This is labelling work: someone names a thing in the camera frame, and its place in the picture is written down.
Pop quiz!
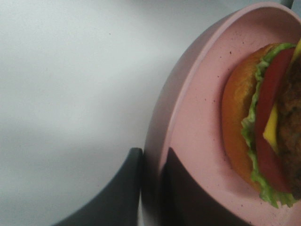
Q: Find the pink round plate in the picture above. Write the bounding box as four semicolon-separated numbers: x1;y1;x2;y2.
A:
142;2;301;226

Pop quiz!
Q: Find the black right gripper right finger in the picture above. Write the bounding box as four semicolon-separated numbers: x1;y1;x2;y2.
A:
161;147;301;226

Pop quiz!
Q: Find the burger with brown bun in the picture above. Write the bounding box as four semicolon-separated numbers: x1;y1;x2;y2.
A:
222;43;301;207

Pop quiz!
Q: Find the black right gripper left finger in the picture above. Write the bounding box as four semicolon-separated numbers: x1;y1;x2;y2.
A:
56;148;143;226

